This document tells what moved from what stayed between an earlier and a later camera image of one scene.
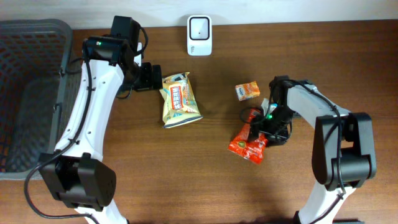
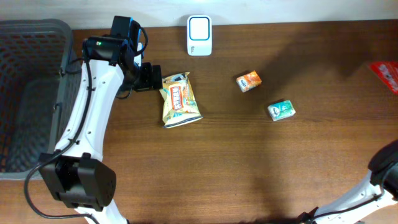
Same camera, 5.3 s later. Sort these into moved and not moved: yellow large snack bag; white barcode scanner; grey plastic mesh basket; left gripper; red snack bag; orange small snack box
Moved: orange small snack box; red snack bag
Not moved: grey plastic mesh basket; yellow large snack bag; left gripper; white barcode scanner
